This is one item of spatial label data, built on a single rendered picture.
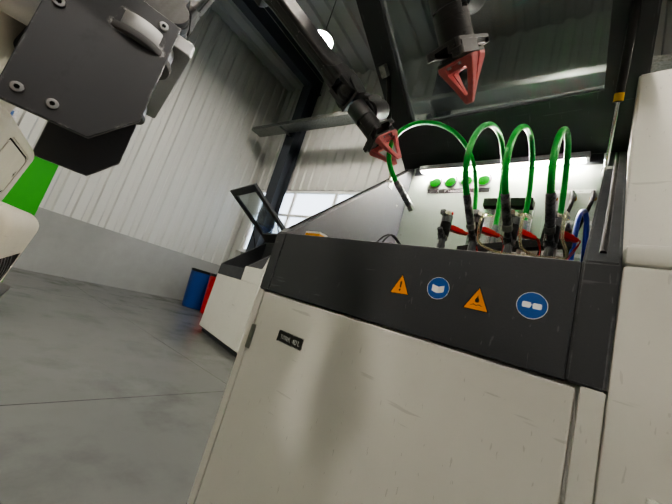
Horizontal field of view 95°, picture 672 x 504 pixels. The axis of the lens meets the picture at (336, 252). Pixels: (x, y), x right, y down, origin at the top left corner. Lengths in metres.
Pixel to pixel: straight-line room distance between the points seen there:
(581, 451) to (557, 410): 0.04
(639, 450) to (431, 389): 0.23
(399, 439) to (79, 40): 0.63
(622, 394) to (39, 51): 0.69
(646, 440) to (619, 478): 0.05
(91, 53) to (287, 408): 0.63
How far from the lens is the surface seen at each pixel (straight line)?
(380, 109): 0.98
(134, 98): 0.42
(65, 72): 0.42
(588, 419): 0.51
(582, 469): 0.52
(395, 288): 0.59
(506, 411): 0.52
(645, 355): 0.51
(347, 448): 0.63
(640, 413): 0.51
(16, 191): 3.57
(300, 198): 7.19
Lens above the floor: 0.80
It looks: 10 degrees up
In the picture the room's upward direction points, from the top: 17 degrees clockwise
